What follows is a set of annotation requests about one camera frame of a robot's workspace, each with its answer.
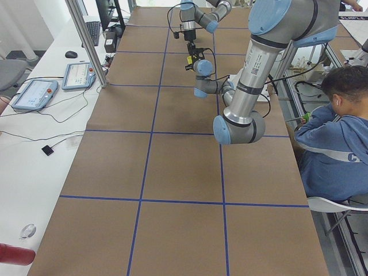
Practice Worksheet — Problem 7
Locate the grey office chair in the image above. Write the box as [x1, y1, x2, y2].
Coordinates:
[1, 51, 40, 92]

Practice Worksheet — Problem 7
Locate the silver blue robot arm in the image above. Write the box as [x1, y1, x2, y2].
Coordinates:
[181, 1, 340, 144]
[179, 1, 232, 55]

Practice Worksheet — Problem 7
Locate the blue teach pendant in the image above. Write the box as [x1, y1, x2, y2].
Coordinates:
[62, 62, 96, 90]
[12, 79, 59, 111]

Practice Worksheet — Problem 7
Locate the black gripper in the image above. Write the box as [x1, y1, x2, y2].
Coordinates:
[185, 42, 204, 70]
[183, 29, 196, 43]

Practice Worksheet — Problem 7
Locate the clear plastic wrapper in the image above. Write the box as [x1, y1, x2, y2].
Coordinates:
[19, 224, 37, 240]

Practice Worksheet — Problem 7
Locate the near blue teach pendant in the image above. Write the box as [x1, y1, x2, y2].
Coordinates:
[12, 79, 59, 111]

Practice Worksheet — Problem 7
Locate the small black square pad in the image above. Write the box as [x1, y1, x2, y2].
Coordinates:
[41, 145, 54, 156]

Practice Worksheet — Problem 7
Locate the black computer mouse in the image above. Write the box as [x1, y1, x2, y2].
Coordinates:
[64, 51, 78, 59]

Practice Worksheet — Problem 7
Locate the aluminium frame post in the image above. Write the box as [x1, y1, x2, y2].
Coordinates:
[65, 0, 108, 88]

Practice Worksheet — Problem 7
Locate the black pendant cable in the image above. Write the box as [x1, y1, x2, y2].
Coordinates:
[0, 76, 101, 141]

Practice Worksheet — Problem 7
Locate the small black box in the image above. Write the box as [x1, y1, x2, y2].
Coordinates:
[104, 31, 117, 53]

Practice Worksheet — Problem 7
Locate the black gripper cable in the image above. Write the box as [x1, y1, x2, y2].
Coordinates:
[167, 3, 185, 34]
[201, 47, 271, 118]

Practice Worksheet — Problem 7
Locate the red cylinder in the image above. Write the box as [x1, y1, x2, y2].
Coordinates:
[1, 243, 36, 266]

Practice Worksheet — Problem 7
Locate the white chair seat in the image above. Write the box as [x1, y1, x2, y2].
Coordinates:
[307, 197, 367, 213]

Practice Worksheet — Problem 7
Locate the black keyboard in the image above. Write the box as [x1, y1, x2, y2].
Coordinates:
[85, 21, 100, 47]

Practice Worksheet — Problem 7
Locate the black computer monitor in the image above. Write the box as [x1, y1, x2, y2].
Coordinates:
[95, 0, 125, 31]

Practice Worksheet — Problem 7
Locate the far blue teach pendant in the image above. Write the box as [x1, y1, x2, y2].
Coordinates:
[62, 62, 96, 90]

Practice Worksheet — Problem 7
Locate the person in blue shirt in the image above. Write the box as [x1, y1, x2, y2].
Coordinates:
[293, 66, 367, 202]

